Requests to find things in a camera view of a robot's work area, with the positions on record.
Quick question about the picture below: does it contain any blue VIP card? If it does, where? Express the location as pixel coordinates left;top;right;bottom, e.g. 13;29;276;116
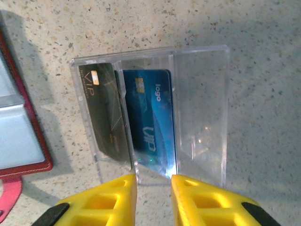
121;69;179;179

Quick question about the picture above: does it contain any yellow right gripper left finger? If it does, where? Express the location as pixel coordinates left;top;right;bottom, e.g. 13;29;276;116
32;174;138;226

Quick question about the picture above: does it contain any red leather card holder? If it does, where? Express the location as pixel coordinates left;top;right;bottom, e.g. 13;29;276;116
0;29;54;222

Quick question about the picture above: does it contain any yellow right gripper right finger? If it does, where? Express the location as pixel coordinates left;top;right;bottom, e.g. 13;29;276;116
170;174;282;226

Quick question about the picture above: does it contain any clear acrylic card stand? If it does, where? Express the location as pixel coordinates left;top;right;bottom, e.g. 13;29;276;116
69;44;230;189

